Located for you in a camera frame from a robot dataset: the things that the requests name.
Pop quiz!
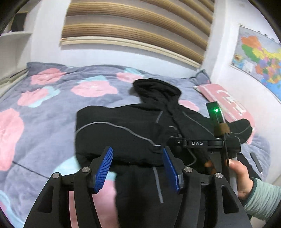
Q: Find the black hooded jacket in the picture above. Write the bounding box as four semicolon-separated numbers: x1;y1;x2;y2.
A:
75;78;262;228

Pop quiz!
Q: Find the grey floral bed quilt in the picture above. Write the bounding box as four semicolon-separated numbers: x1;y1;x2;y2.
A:
0;61;271;228

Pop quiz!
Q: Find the person's right hand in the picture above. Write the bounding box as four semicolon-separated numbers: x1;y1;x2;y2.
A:
229;159;253;200

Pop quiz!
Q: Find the grey pillow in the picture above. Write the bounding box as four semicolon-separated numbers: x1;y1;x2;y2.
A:
189;69;211;85

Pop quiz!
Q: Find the white bookshelf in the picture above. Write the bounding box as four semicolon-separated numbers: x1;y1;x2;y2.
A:
1;11;32;86

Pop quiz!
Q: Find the black picture frame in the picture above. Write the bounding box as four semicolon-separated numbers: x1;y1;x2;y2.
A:
11;12;28;32

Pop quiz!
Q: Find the colourful wall map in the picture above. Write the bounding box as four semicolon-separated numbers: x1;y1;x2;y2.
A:
231;26;280;99

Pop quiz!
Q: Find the pink pillow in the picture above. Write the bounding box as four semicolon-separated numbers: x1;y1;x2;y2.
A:
193;84;256;144

